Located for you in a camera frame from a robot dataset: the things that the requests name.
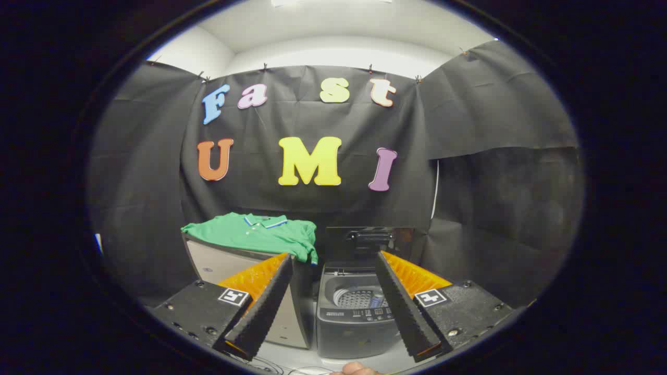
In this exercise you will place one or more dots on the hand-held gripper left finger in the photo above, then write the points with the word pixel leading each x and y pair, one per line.
pixel 263 307

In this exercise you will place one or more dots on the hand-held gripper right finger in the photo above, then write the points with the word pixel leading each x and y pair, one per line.
pixel 404 307

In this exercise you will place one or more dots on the grey washing machine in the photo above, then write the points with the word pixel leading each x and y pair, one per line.
pixel 349 328

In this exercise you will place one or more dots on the dark washing machine lid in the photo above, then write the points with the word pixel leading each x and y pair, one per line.
pixel 370 245

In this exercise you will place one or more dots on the green polo shirt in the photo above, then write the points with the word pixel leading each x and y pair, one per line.
pixel 245 234

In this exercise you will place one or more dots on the grey cabinet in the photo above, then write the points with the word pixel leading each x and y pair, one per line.
pixel 213 264

